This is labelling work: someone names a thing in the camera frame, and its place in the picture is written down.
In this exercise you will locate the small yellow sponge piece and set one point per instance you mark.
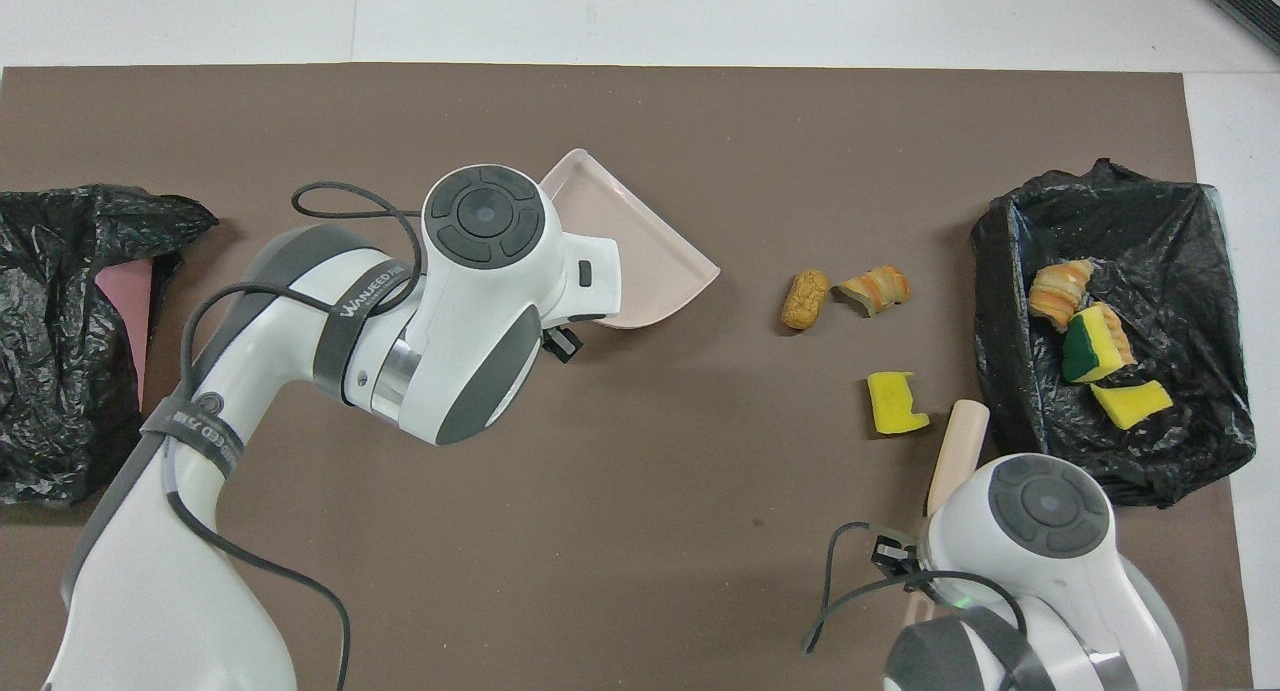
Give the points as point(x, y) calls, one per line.
point(1130, 403)

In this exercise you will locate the brown bread roll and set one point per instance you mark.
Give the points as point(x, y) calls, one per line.
point(805, 299)

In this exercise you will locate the notched yellow sponge piece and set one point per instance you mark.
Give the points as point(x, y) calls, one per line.
point(893, 404)

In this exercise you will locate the beige brush with black bristles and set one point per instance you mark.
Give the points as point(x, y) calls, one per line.
point(958, 451)

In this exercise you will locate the green and yellow sponge piece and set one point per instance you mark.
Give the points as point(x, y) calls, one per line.
point(1082, 349)

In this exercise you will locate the crumpled black trash bag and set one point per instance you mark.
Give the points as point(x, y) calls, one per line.
point(50, 401)

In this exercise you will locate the beige plastic dustpan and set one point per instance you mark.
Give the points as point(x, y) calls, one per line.
point(640, 261)

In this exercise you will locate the brown table mat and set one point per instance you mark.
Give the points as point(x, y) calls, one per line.
point(700, 531)

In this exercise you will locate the small striped croissant piece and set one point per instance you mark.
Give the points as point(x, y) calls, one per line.
point(878, 288)

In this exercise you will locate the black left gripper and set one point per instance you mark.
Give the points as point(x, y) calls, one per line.
point(563, 343)

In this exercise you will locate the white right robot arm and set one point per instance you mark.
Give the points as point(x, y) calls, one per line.
point(965, 546)

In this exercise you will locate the black bag lined bin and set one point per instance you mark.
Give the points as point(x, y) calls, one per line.
point(1180, 231)

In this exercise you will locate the large striped croissant piece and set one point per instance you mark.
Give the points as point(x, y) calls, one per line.
point(1058, 291)

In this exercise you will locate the pink bin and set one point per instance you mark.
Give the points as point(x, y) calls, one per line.
point(125, 291)

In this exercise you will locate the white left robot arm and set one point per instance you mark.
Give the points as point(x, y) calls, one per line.
point(150, 571)

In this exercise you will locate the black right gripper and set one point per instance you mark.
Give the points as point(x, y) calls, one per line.
point(895, 554)

